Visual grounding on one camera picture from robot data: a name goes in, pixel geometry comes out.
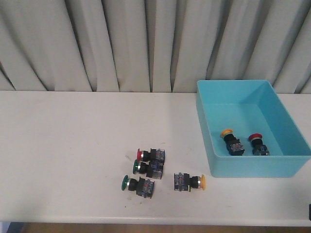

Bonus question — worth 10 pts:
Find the lying red push button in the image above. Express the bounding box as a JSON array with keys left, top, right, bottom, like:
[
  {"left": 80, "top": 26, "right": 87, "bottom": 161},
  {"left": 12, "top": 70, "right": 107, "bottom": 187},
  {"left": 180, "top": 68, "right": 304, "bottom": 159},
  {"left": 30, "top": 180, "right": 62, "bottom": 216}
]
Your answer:
[{"left": 137, "top": 149, "right": 165, "bottom": 163}]

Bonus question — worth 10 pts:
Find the red push button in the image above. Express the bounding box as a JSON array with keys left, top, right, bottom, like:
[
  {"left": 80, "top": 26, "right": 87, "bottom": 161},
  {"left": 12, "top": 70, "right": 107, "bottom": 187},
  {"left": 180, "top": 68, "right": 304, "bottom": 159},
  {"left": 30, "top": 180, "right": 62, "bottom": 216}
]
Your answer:
[
  {"left": 248, "top": 133, "right": 270, "bottom": 156},
  {"left": 137, "top": 149, "right": 165, "bottom": 163}
]

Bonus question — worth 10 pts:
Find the upper green push button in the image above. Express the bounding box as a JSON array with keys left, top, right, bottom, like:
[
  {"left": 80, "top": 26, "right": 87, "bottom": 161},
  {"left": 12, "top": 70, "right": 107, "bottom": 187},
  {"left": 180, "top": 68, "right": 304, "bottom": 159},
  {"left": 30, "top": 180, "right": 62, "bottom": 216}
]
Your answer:
[{"left": 132, "top": 160, "right": 164, "bottom": 179}]

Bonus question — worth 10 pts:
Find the green push button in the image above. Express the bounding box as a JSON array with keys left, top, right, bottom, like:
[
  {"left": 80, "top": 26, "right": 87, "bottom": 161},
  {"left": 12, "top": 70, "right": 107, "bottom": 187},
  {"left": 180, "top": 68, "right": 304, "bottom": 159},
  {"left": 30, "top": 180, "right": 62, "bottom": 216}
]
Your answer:
[
  {"left": 121, "top": 175, "right": 155, "bottom": 199},
  {"left": 132, "top": 160, "right": 164, "bottom": 179}
]

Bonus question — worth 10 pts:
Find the light blue plastic box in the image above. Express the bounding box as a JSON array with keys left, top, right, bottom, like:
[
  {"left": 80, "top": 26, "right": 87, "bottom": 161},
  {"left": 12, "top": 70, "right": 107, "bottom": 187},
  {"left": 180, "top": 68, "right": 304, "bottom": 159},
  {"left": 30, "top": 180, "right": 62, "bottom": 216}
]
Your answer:
[{"left": 196, "top": 80, "right": 311, "bottom": 178}]

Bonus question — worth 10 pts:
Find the grey pleated curtain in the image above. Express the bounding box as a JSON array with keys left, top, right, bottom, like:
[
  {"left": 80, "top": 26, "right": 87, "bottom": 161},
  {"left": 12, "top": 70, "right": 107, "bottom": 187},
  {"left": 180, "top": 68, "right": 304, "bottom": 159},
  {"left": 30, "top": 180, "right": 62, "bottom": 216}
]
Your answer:
[{"left": 0, "top": 0, "right": 311, "bottom": 94}]

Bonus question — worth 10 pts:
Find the lower green push button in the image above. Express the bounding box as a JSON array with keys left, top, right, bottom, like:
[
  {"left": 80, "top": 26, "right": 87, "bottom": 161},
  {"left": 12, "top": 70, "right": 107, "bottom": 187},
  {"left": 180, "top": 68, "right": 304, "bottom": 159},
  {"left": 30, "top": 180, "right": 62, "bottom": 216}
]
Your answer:
[{"left": 121, "top": 175, "right": 155, "bottom": 199}]

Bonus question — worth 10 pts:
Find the yellow push button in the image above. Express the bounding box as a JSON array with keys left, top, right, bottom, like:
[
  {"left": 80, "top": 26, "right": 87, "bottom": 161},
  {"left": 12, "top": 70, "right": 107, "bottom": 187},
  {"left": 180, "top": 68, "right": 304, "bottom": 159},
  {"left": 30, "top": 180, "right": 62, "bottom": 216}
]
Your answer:
[
  {"left": 174, "top": 172, "right": 206, "bottom": 192},
  {"left": 221, "top": 129, "right": 245, "bottom": 156}
]

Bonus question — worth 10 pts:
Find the lying yellow push button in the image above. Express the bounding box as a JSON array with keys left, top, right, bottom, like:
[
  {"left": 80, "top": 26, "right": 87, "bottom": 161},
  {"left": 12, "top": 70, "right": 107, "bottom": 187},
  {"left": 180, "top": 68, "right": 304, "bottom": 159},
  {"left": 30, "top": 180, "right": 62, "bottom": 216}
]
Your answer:
[{"left": 174, "top": 172, "right": 206, "bottom": 192}]

